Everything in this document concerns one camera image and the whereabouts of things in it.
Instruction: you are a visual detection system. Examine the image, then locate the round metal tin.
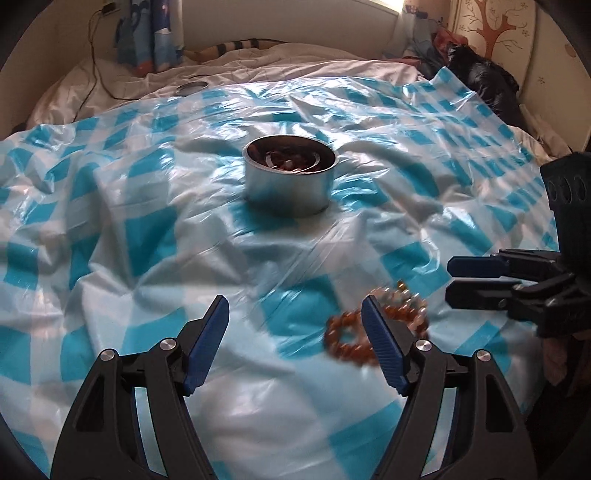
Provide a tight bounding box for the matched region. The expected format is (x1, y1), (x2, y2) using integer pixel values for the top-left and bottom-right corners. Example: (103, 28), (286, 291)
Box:
(242, 135), (339, 217)

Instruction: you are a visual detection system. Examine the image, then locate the blue white checked plastic sheet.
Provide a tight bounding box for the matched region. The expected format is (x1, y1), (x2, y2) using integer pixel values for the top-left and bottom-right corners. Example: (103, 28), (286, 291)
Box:
(0, 67), (568, 480)

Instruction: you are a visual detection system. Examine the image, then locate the black garment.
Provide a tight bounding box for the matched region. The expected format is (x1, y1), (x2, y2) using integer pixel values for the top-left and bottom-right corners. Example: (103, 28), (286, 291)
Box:
(443, 44), (527, 130)

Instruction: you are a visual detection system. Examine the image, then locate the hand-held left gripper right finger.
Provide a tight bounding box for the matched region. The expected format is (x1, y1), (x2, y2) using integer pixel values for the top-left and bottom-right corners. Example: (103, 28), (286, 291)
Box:
(361, 295), (539, 480)

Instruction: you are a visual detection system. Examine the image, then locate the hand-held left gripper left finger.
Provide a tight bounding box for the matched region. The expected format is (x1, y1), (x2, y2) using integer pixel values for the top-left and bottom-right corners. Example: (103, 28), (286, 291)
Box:
(51, 295), (230, 480)

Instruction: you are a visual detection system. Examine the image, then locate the pale mixed bead bracelet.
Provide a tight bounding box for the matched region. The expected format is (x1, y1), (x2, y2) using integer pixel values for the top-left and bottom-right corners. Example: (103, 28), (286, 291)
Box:
(367, 279), (430, 337)

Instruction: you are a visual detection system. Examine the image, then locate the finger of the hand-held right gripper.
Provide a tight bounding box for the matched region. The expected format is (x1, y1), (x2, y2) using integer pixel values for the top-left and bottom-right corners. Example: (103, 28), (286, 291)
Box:
(447, 248), (574, 281)
(444, 272), (579, 322)

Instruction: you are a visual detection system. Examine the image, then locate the reddish brown bead bracelet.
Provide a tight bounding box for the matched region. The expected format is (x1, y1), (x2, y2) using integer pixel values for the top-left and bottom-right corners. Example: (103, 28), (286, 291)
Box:
(265, 148), (319, 174)

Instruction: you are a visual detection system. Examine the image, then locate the white quilt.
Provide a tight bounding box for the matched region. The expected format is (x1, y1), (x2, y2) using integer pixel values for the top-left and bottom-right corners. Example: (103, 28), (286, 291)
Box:
(25, 39), (573, 158)

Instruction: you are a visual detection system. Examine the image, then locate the blue printed curtain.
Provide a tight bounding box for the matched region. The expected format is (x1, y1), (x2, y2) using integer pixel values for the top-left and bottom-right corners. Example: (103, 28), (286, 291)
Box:
(115, 0), (185, 77)

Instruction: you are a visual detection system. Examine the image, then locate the person's right forearm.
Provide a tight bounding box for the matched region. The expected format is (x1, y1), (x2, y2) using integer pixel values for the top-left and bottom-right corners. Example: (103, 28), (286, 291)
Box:
(544, 336), (575, 386)

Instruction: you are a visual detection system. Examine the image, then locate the amber bead bracelet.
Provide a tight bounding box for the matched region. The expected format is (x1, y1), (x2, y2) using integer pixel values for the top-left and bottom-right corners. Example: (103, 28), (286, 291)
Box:
(323, 310), (384, 365)

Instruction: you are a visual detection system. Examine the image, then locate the black cable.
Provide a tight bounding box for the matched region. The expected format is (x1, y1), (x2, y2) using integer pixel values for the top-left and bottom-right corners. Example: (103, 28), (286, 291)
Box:
(76, 9), (139, 121)

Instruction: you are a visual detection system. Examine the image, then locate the striped cloth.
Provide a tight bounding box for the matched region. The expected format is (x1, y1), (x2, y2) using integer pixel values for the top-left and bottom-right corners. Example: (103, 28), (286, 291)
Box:
(185, 38), (296, 63)

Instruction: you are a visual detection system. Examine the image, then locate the pile of clothes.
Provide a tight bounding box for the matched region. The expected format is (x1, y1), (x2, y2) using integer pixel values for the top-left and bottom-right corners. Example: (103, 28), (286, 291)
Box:
(402, 0), (467, 63)

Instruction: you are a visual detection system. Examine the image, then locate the cream panel with tree print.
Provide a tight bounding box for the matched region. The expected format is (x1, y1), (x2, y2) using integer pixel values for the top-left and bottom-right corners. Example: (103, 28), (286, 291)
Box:
(450, 0), (543, 95)

